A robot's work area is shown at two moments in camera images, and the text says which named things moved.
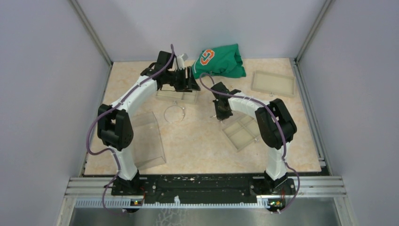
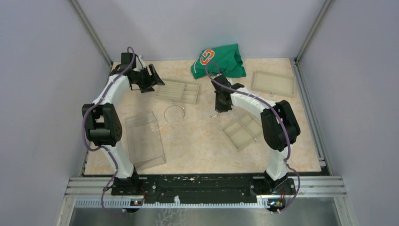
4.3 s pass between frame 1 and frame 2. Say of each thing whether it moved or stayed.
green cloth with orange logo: stayed
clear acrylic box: stayed
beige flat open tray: stayed
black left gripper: moved
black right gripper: moved
